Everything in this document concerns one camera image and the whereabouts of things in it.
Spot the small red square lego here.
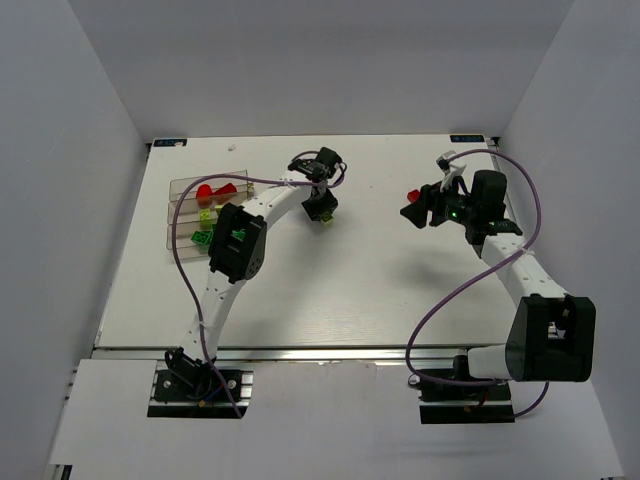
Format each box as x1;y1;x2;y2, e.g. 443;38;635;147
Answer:
407;190;420;203

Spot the red wedge lego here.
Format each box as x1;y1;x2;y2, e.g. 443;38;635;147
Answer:
213;183;238;197

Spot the red flower lego piece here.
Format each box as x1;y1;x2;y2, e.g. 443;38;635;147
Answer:
195;183;214;209

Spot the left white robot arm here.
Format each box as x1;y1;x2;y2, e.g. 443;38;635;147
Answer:
165;147;347;389

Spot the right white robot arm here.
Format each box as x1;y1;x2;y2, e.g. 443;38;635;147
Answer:
400;170;596;387

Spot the right blue corner label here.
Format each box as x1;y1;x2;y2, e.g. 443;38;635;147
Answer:
449;134;485;143

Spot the blue corner label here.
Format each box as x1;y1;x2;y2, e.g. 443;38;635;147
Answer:
152;138;187;148
449;134;485;143

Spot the clear three-slot container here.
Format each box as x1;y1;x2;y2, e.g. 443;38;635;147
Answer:
166;170;254;260

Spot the left blue corner label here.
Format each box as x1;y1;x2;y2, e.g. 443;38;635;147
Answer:
152;138;187;148

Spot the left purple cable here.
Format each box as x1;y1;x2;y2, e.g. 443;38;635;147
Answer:
171;164;348;419

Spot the aluminium table frame rail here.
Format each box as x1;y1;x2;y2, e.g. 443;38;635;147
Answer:
92;344;511;366

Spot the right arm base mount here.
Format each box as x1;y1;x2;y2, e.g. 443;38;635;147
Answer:
407;374;515;425

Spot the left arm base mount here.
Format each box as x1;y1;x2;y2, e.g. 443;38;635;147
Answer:
147;348;253;420

